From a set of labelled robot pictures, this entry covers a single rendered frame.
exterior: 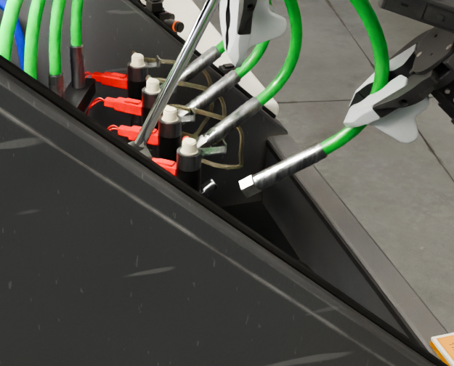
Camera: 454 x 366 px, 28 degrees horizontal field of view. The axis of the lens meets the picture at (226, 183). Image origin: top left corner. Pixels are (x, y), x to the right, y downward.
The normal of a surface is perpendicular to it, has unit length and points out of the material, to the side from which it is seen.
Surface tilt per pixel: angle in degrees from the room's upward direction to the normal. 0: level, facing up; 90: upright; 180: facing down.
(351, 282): 90
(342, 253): 90
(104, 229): 90
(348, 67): 0
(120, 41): 90
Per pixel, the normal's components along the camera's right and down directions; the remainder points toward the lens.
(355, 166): 0.04, -0.85
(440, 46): -0.71, -0.63
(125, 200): 0.32, 0.51
